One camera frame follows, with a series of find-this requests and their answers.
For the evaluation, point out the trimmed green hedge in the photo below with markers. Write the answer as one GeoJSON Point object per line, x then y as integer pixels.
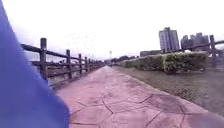
{"type": "Point", "coordinates": [173, 61]}

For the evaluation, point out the reddish stone paved path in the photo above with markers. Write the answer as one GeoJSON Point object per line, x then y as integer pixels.
{"type": "Point", "coordinates": [110, 96]}

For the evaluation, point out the tall grey building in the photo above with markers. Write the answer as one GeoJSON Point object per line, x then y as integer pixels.
{"type": "Point", "coordinates": [168, 39]}

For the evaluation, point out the grass strip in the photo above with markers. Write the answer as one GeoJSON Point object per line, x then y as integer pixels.
{"type": "Point", "coordinates": [186, 86]}

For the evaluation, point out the distant row of trees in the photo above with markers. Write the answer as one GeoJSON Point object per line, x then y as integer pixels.
{"type": "Point", "coordinates": [121, 58]}

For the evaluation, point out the person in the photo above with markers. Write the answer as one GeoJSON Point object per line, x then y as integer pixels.
{"type": "Point", "coordinates": [23, 86]}

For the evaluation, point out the dark wooden rail fence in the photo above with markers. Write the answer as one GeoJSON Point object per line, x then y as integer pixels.
{"type": "Point", "coordinates": [68, 61]}

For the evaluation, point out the grey building block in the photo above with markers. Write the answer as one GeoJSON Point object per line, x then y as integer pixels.
{"type": "Point", "coordinates": [195, 41]}

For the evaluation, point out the low long building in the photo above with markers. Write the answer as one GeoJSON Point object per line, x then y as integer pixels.
{"type": "Point", "coordinates": [150, 53]}

